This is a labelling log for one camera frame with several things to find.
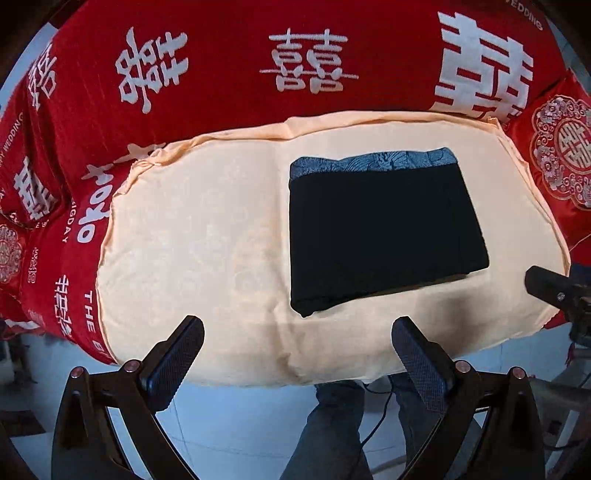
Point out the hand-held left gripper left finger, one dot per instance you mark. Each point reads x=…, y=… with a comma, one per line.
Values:
x=175, y=364

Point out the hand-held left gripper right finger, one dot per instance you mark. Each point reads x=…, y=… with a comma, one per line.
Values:
x=420, y=364

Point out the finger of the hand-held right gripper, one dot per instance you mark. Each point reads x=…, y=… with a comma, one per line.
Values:
x=547, y=284

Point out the black pants with blue-grey waistband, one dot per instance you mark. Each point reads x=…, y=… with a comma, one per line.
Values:
x=378, y=230

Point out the person's right leg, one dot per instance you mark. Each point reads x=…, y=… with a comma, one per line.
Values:
x=413, y=415

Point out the person's leg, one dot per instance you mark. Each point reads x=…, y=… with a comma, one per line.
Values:
x=413, y=415
x=328, y=434

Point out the peach cloth sheet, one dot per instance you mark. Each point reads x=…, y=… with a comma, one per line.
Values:
x=194, y=258

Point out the person's left leg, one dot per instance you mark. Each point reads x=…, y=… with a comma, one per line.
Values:
x=328, y=434

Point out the red embroidered pillow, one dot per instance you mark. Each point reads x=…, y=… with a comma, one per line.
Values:
x=9, y=254
x=563, y=147

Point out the red printed bedspread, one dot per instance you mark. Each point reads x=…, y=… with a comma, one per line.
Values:
x=231, y=115

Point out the grey metal frame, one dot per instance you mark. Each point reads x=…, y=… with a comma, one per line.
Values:
x=561, y=392

